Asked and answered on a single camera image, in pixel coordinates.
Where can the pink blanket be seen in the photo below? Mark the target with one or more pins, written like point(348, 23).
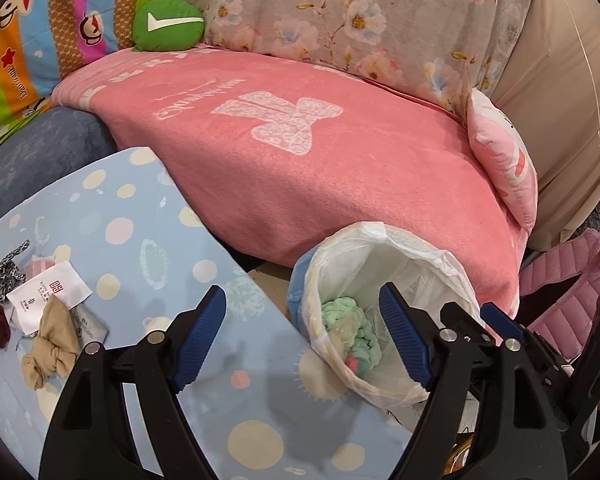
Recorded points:
point(275, 155)

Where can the colourful monkey print pillow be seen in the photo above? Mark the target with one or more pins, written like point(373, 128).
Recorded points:
point(44, 41)

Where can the grey floral pillow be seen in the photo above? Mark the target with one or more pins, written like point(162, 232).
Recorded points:
point(436, 50)

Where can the green round cushion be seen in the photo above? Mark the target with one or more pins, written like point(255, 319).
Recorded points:
point(167, 25)

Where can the bin with white liner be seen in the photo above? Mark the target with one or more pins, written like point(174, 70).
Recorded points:
point(355, 263)

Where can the beige curtain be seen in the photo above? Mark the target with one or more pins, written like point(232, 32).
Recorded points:
point(550, 90)

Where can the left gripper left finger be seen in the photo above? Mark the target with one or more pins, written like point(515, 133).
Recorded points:
point(90, 434)

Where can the light blue planet tablecloth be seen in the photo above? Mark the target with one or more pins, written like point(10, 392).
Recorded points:
point(264, 405)

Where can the grey plastic packet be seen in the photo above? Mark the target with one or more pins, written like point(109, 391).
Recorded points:
point(88, 326)

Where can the watermelon coin pouch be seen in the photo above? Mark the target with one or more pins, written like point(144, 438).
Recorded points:
point(353, 363)

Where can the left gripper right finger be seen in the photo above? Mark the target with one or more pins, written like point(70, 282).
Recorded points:
point(449, 361)

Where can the white paper tag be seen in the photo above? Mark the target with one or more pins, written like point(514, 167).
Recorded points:
point(29, 299)

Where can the black white patterned hairband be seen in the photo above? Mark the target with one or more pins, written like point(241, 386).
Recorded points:
point(10, 275)

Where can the mint green chunky knit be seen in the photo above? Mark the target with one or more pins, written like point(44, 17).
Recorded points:
point(351, 332)

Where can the beige stocking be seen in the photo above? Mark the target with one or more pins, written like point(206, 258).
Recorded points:
point(55, 346)

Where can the pink white wrapper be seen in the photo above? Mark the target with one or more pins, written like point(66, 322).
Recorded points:
point(37, 265)

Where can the blue grey velvet cushion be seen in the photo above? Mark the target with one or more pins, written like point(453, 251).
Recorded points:
point(53, 145)

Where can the pink quilted jacket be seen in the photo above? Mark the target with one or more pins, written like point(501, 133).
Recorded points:
point(559, 291)

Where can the small pink cushion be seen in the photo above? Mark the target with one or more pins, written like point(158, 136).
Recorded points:
point(499, 148)

